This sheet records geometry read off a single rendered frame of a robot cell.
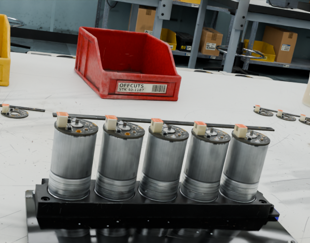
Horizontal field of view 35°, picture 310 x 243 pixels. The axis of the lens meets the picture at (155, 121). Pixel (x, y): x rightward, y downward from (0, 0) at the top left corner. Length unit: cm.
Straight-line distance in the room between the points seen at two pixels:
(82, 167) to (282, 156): 25
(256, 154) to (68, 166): 12
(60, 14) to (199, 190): 443
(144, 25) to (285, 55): 147
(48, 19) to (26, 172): 436
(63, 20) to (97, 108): 421
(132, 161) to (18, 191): 9
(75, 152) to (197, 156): 8
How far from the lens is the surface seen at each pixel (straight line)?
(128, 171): 29
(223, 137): 30
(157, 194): 30
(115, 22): 478
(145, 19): 439
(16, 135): 42
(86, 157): 28
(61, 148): 28
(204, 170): 30
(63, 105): 51
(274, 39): 504
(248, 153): 31
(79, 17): 473
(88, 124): 28
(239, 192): 32
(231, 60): 290
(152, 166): 29
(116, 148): 28
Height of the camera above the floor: 91
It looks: 19 degrees down
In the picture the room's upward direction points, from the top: 10 degrees clockwise
